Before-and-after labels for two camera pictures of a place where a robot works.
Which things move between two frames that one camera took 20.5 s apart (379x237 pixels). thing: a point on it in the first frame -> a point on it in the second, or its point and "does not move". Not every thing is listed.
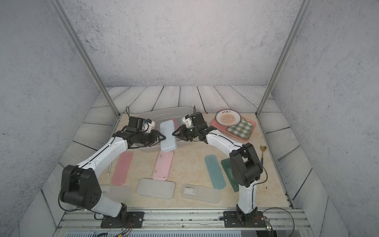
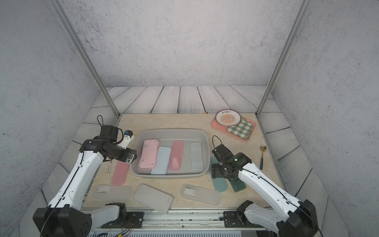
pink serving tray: [215, 124] does not move
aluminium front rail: [80, 220] does not move
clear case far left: [120, 193] does not move
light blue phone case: [167, 129] -> [163, 157]
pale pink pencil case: [163, 165] -> [148, 153]
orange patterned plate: [228, 117] does not move
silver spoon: [109, 169] does not move
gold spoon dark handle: [263, 148] does not move
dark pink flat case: [122, 169] does not move
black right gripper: [182, 133] -> [215, 169]
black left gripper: [155, 137] -> [127, 157]
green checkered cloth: [243, 130] does not move
